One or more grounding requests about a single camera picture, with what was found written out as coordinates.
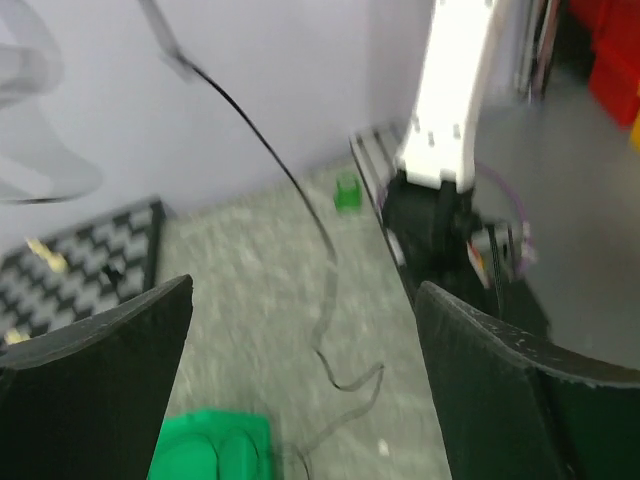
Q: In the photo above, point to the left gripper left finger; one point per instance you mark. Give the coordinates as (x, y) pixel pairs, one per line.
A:
(87, 401)

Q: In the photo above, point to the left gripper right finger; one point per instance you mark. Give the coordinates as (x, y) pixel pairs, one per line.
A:
(512, 405)

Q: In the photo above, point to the green plastic bin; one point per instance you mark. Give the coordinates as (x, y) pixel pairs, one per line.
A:
(212, 444)

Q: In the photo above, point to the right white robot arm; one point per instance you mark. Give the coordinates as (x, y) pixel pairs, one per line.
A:
(438, 147)

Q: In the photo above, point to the black grey chessboard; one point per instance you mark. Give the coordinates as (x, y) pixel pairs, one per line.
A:
(36, 301)

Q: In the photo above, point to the black chess piece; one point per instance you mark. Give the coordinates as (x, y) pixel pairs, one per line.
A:
(113, 274)

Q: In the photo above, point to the white chess piece left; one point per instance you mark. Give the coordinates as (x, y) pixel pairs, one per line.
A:
(54, 260)

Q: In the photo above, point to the small green object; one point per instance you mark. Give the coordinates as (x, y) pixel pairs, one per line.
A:
(348, 193)

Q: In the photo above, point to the aluminium rail frame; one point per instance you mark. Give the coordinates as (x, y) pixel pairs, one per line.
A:
(374, 150)

